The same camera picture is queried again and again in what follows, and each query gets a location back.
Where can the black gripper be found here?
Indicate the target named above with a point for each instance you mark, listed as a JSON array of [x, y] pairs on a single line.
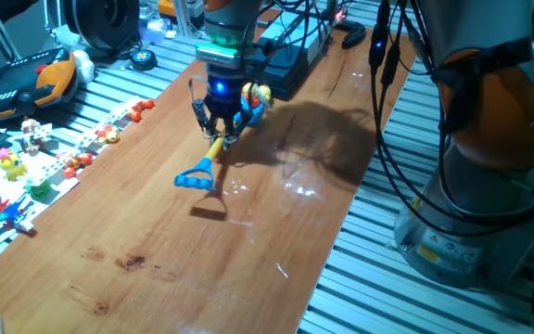
[[225, 95]]

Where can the yellow monkey toy white strip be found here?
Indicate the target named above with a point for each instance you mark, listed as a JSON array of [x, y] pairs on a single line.
[[263, 93]]

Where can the blue toy shovel yellow shaft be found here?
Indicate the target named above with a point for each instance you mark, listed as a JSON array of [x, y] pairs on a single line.
[[197, 178]]

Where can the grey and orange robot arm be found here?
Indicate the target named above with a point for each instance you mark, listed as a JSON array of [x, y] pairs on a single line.
[[503, 116]]

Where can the purple translucent object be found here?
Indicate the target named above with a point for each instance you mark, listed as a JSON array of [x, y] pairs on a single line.
[[153, 31]]

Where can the white rounded object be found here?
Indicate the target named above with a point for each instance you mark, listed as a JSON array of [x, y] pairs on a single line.
[[84, 67]]

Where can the dark blue box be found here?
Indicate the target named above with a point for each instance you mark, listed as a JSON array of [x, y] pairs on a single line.
[[281, 76]]

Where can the black round puck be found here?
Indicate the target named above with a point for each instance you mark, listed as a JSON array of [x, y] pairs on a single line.
[[143, 59]]

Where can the aluminium pole by buttons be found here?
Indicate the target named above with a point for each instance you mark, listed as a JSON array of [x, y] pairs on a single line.
[[182, 18]]

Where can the blue grey box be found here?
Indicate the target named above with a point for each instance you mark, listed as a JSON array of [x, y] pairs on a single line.
[[295, 34]]

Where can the small orange box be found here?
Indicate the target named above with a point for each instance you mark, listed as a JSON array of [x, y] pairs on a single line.
[[166, 7]]

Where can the wooden board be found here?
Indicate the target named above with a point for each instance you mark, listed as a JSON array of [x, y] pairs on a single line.
[[179, 260]]

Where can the black filament spool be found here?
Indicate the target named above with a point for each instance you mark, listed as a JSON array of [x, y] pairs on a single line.
[[102, 21]]

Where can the white paper sheet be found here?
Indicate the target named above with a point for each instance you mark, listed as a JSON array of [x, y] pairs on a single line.
[[56, 188]]

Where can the brown and white figure toy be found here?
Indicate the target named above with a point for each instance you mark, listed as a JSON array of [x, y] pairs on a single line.
[[30, 137]]

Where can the green block toy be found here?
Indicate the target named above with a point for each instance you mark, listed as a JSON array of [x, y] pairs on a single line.
[[39, 188]]

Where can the black and orange teach pendant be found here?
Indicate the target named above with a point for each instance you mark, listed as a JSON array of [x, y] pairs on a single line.
[[21, 88]]

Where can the yellow chick toy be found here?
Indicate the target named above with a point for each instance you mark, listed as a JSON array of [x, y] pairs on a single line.
[[12, 164]]

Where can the red and blue airplane toy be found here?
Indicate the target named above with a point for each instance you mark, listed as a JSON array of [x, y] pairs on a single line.
[[14, 215]]

